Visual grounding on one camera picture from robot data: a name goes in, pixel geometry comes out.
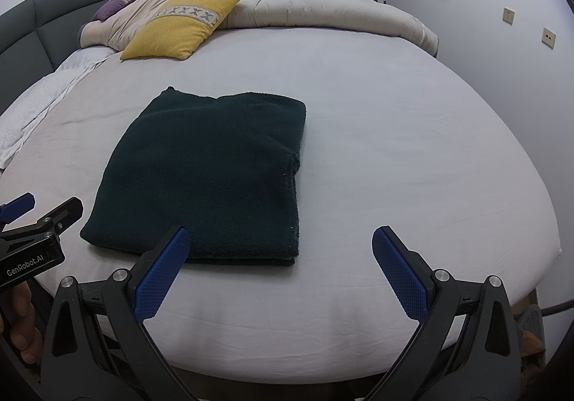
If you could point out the person's left hand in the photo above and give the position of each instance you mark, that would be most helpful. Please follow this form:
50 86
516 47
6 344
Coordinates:
22 324

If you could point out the yellow pillow with patterned band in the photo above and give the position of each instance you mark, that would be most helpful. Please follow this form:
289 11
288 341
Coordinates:
179 31

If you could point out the white sheeted bed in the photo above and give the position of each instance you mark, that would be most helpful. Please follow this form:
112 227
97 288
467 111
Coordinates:
403 158

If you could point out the grey upholstered headboard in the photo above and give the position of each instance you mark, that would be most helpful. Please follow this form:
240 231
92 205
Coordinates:
31 28

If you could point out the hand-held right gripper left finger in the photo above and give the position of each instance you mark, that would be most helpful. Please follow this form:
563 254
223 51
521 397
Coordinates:
161 277

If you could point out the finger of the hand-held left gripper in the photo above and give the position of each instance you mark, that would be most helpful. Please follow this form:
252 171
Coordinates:
62 212
20 204

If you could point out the beige wall socket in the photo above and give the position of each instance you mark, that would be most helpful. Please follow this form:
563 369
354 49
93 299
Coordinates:
509 15
549 37

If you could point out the grey mesh object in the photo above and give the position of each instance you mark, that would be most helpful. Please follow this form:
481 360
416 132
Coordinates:
531 324

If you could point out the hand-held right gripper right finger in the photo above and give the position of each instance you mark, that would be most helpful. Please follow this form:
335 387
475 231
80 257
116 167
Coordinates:
399 277

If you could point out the dark green sweater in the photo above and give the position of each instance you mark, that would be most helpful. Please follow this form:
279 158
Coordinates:
202 167

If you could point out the beige duvet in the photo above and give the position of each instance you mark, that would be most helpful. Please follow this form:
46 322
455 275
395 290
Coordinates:
314 8

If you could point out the purple pillow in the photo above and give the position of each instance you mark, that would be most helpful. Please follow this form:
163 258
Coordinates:
121 1

